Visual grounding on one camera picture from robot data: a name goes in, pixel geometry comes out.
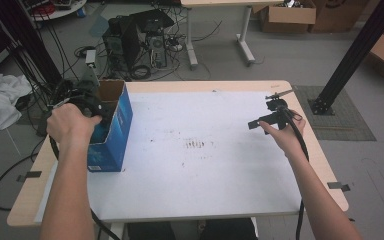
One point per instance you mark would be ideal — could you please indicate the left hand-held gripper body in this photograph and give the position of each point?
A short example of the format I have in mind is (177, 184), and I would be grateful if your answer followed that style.
(95, 105)

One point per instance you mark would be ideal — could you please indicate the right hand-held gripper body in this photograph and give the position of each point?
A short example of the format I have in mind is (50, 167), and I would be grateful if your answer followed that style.
(275, 116)

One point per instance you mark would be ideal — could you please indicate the blue cardboard box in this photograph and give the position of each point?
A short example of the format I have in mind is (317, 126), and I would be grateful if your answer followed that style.
(113, 146)

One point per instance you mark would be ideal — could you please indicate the person's right hand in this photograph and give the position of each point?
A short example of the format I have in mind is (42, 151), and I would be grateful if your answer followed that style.
(288, 138)

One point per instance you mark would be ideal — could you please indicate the person's left hand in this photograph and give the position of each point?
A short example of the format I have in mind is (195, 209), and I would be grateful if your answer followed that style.
(66, 126)

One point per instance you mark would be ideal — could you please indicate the light wooden table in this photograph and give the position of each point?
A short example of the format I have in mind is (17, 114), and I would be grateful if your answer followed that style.
(316, 156)

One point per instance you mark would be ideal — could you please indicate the white-legged desk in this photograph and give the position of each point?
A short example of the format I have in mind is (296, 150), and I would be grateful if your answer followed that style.
(243, 36)

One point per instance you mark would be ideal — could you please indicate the grey floor mat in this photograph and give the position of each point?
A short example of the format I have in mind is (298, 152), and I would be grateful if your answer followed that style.
(346, 123)

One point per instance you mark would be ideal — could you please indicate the black computer tower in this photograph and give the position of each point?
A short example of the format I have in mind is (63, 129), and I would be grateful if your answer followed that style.
(123, 43)

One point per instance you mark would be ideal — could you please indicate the black metal stand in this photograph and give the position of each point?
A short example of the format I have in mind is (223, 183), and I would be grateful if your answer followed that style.
(350, 56)

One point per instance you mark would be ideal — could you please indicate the black tape strip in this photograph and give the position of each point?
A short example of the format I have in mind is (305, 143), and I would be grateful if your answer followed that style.
(338, 186)
(30, 175)

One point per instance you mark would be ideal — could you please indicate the white crumpled cloth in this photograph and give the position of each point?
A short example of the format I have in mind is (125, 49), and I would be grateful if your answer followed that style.
(0, 100)

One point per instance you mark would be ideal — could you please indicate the white table mat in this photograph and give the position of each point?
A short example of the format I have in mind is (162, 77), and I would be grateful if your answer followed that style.
(196, 180)

